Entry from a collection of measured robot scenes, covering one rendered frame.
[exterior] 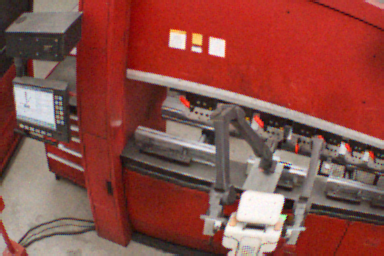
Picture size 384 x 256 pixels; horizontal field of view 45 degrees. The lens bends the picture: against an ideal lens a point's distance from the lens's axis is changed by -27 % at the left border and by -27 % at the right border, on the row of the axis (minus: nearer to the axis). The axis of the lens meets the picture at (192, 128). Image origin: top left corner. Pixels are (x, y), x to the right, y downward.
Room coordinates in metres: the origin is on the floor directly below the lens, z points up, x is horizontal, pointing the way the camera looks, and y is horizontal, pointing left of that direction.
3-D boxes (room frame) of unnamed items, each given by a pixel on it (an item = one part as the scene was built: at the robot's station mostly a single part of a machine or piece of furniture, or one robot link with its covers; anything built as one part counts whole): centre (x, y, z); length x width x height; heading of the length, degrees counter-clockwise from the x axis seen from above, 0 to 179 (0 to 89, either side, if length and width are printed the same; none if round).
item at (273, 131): (2.47, -0.42, 1.26); 0.15 x 0.09 x 0.17; 72
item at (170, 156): (2.59, 0.14, 0.89); 0.30 x 0.05 x 0.03; 72
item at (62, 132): (2.32, 0.86, 1.42); 0.45 x 0.12 x 0.36; 76
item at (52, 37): (2.41, 0.89, 1.53); 0.51 x 0.25 x 0.85; 76
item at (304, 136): (2.40, -0.61, 1.26); 0.15 x 0.09 x 0.17; 72
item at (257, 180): (2.32, -0.40, 1.00); 0.26 x 0.18 x 0.01; 162
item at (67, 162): (3.26, 0.87, 0.50); 0.50 x 0.50 x 1.00; 72
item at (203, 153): (2.63, 0.07, 0.92); 0.50 x 0.06 x 0.10; 72
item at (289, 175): (2.44, -0.50, 0.92); 0.39 x 0.06 x 0.10; 72
